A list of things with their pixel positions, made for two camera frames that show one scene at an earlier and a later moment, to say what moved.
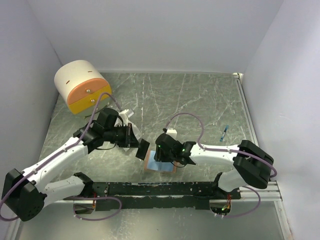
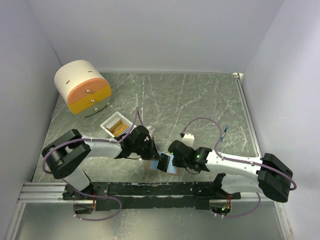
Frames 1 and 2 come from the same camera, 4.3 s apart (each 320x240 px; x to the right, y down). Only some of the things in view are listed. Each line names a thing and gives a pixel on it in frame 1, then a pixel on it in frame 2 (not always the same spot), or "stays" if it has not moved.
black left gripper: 130,140 -> 153,153
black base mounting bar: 154,196 stays
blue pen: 223,135 stays
